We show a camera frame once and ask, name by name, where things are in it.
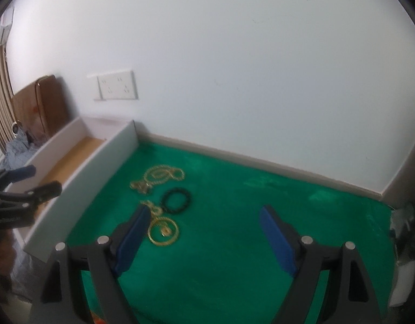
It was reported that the white wall switch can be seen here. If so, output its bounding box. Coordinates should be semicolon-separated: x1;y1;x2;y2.
87;75;103;101

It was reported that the green velvet mat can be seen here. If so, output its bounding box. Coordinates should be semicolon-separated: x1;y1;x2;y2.
67;143;394;323

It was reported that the white wall socket panel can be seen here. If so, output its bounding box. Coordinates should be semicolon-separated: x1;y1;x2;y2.
97;70;138;100

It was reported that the white cardboard box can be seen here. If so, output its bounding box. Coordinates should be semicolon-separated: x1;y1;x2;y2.
7;116;139;261

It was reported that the gold chain ring necklace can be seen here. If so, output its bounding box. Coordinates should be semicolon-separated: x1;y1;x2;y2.
139;199;180;247

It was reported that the brown wooden headboard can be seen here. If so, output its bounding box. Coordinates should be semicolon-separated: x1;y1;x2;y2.
11;75;71;146

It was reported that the black bead bracelet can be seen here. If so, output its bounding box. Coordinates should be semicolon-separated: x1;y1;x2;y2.
160;186;195;215

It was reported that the gold pearl bead necklace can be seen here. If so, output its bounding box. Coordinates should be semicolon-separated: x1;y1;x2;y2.
129;164;186;195

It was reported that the white air conditioner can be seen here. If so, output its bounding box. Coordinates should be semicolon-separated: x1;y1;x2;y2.
0;5;15;46

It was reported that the striped beige curtain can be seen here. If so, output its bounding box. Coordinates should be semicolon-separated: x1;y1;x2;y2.
0;45;15;149

